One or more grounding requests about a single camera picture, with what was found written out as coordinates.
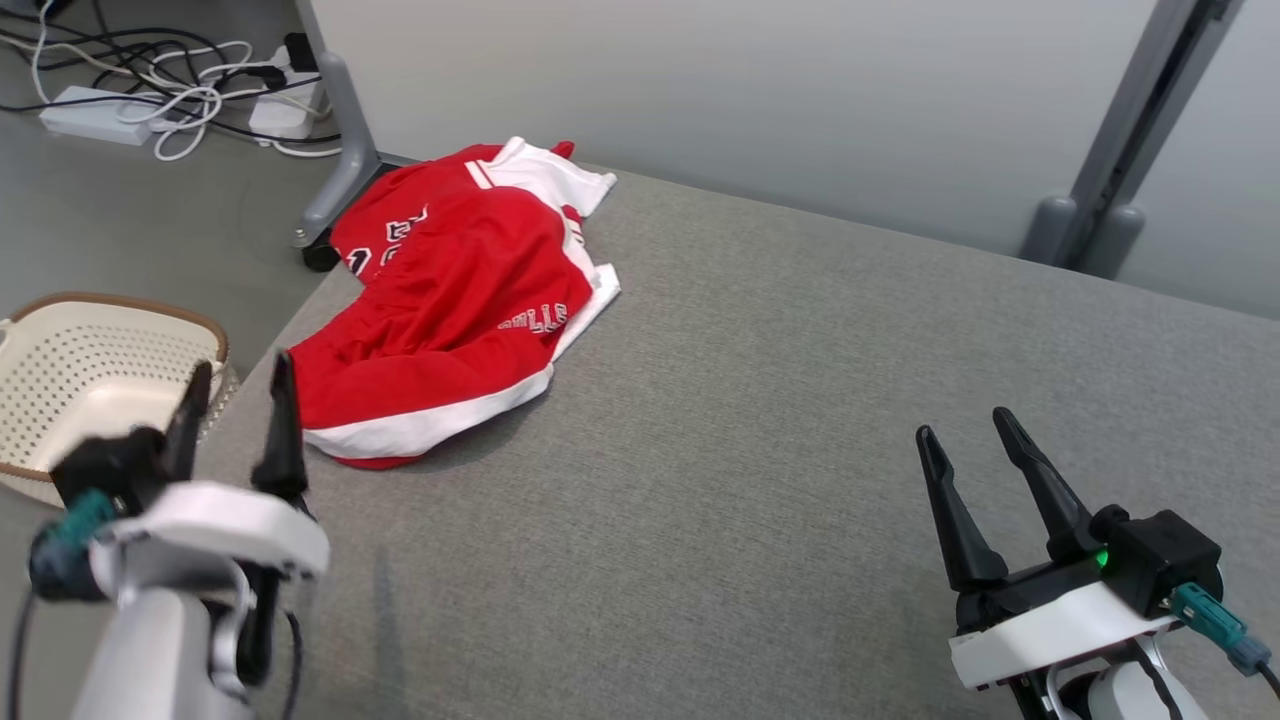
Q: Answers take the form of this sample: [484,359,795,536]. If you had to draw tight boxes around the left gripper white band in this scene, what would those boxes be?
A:
[90,350,331,603]

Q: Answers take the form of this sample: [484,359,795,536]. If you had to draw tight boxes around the white power strip with plugs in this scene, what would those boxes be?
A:
[247,45,328,141]

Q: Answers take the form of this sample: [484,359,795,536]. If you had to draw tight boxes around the black floor cable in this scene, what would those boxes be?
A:
[0,0,341,146]

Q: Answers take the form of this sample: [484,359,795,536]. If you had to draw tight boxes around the white power strips with cables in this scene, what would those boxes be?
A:
[0,0,341,163]

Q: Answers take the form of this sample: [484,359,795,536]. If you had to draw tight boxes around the cream perforated laundry basket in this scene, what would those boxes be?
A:
[0,292,239,508]

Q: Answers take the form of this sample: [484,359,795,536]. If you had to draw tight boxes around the grey partition post with feet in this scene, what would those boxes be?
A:
[1020,0,1246,281]

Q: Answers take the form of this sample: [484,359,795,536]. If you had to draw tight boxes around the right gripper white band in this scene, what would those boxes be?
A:
[915,407,1181,691]

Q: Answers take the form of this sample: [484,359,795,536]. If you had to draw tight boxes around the red shorts white trim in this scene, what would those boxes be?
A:
[288,188,623,471]

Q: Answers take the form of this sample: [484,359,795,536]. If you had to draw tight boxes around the grey metal partition leg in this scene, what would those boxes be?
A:
[292,0,383,251]

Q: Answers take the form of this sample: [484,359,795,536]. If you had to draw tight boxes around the long white power strip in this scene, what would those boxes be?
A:
[40,86,158,147]

